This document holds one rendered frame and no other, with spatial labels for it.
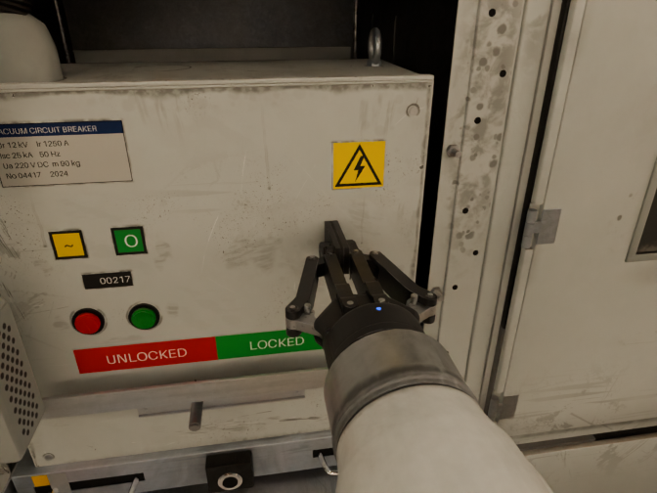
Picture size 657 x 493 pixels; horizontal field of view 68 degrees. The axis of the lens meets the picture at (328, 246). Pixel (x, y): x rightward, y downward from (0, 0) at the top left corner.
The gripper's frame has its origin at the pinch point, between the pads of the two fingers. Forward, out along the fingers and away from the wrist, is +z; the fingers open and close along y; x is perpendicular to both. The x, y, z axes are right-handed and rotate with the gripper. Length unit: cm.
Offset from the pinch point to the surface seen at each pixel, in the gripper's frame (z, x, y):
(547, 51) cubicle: 7.0, 18.3, 24.5
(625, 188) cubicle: 5.0, 2.6, 37.0
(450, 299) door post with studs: 7.0, -12.8, 16.9
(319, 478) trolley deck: 2.1, -38.2, -1.9
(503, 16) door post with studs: 7.0, 21.8, 18.8
